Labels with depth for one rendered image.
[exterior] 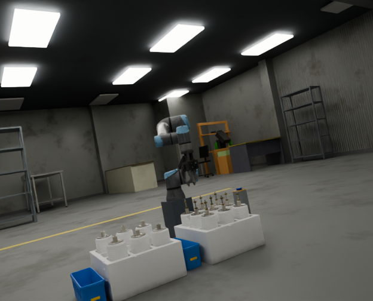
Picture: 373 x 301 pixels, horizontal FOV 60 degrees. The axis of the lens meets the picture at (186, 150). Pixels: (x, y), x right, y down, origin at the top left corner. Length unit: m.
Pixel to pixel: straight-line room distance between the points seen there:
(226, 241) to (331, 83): 7.77
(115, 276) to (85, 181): 10.20
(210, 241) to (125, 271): 0.49
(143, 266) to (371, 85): 7.80
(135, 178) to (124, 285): 7.98
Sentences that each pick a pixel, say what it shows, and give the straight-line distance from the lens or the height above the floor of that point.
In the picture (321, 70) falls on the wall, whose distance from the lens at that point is 9.49.
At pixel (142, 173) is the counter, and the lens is 9.62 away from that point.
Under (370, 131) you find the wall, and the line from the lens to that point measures 8.88.
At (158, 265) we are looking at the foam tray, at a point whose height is 0.10.
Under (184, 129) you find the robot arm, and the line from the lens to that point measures 1.92.
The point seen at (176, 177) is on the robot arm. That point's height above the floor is 0.47.
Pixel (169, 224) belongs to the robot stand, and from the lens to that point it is 2.54.
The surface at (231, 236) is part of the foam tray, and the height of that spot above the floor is 0.11.
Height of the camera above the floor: 0.57
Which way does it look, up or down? 2 degrees up
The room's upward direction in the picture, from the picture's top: 11 degrees counter-clockwise
